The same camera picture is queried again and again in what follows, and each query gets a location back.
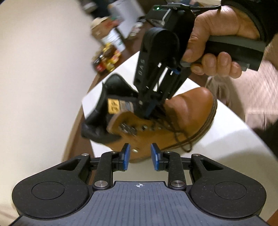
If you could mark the cardboard box with clutter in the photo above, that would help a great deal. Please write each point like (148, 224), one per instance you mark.
(101, 27)

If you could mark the dark brown shoelace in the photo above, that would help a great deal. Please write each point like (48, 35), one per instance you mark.
(166, 123)

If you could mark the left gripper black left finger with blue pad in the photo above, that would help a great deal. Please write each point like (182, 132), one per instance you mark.
(107, 164)

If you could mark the person's right hand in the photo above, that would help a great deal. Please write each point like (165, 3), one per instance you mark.
(225, 21)

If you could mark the white plastic bucket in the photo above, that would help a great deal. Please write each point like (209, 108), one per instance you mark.
(114, 38)

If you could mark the white cabinet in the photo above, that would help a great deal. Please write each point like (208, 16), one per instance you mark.
(127, 13)

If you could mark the dark sleeve forearm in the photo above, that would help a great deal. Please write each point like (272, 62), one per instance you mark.
(262, 12)

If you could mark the bottles and snack packs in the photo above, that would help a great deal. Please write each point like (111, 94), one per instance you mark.
(105, 59)

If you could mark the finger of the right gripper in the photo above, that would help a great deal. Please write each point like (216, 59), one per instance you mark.
(153, 108)
(142, 109)

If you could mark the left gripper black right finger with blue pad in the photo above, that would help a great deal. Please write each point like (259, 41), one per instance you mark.
(171, 163)

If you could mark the brown leather lace-up boot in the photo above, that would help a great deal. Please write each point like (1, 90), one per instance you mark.
(113, 121)

